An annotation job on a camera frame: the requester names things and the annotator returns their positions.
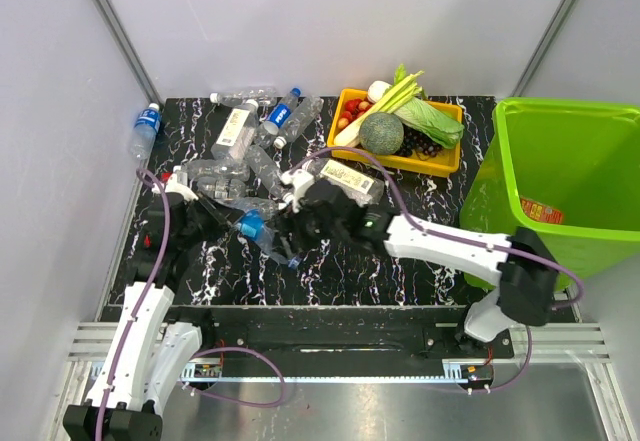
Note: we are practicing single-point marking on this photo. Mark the white mushroom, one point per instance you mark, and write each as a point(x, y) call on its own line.
point(377, 90)

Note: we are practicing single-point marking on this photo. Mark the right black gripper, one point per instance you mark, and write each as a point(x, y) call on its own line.
point(304, 242)

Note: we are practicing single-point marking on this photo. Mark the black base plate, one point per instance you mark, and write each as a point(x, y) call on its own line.
point(434, 332)

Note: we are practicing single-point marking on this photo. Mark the tea label clear bottle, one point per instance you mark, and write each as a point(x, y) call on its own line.
point(360, 187)

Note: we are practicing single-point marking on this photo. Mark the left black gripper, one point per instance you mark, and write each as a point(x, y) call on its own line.
point(218, 229)

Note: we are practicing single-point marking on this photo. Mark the green plastic bin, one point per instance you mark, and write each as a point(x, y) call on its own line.
point(580, 157)

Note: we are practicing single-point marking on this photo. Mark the napa cabbage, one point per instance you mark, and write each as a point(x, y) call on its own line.
point(437, 125)

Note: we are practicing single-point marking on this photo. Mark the clear bottle center diagonal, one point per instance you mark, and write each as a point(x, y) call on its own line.
point(269, 174)

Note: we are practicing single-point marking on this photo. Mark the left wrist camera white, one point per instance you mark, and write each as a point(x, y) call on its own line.
point(177, 182)

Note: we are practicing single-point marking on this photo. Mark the black label clear bottle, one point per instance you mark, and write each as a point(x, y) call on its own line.
point(221, 188)

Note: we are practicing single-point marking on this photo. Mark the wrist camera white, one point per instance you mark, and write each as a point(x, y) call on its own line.
point(177, 182)
point(296, 183)

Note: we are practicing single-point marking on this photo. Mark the red strawberries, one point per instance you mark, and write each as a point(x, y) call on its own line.
point(353, 109)

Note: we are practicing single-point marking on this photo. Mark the celery stalks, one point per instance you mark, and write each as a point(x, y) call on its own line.
point(403, 89)

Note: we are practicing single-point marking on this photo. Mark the white radish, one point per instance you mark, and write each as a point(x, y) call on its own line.
point(349, 136)

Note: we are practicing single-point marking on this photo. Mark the Pepsi bottle by wall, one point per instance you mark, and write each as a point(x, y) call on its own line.
point(145, 131)

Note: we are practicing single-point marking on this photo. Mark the clear bottle at back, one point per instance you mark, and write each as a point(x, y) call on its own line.
point(264, 96)

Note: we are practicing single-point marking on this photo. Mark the Pepsi bottle on table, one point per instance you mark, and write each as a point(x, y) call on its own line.
point(269, 129)

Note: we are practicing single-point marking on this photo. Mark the blue label crushed bottle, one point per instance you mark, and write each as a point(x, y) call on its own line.
point(253, 227)

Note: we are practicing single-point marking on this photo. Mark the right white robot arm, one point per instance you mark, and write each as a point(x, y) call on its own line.
point(520, 269)

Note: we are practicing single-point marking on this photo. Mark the clear bottle left horizontal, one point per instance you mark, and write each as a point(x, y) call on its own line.
point(224, 168)

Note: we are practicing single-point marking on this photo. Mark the orange label bottle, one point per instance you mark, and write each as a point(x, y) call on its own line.
point(539, 212)

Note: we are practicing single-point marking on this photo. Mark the clear crushed bottle right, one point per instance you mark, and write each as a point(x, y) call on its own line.
point(307, 111)

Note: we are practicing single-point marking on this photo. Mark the dark grape bunch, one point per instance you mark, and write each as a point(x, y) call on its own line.
point(417, 143)

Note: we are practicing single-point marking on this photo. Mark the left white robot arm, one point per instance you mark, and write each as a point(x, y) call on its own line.
point(151, 344)

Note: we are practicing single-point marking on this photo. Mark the beige label clear bottle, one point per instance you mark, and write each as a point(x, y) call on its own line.
point(237, 133)

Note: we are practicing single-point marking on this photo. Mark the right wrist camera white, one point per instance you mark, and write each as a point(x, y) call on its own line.
point(296, 183)

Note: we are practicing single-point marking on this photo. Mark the green netted melon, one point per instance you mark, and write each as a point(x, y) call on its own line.
point(381, 133)

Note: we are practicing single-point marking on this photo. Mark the black marble mat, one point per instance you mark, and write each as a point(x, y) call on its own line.
point(233, 270)

